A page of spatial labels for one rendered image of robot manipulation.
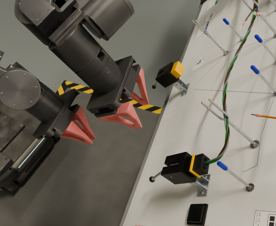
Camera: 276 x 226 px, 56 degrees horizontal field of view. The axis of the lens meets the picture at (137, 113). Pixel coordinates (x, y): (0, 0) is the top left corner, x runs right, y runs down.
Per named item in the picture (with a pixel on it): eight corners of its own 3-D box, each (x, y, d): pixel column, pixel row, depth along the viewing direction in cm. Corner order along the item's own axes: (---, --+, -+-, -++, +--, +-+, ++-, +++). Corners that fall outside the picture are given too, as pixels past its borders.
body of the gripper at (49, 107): (82, 93, 50) (52, 67, 47) (55, 137, 45) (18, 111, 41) (66, 101, 55) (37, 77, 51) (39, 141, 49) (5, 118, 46)
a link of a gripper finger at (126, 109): (160, 103, 48) (130, 69, 42) (152, 136, 44) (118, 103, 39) (131, 109, 52) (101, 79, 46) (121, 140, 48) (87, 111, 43)
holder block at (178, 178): (180, 165, 54) (166, 156, 52) (200, 162, 50) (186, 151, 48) (174, 184, 52) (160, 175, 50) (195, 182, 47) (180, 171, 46)
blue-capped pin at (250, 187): (247, 184, 45) (214, 158, 42) (255, 183, 44) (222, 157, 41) (246, 192, 44) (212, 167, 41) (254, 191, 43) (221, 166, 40)
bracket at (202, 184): (202, 175, 54) (185, 163, 53) (211, 174, 53) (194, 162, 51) (197, 196, 52) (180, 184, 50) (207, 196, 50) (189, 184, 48)
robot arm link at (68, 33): (39, 40, 38) (46, 46, 34) (72, 6, 39) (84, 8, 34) (72, 71, 42) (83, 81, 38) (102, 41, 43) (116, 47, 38)
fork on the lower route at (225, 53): (222, 55, 77) (190, 23, 72) (226, 50, 77) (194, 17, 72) (225, 56, 76) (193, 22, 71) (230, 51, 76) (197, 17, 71)
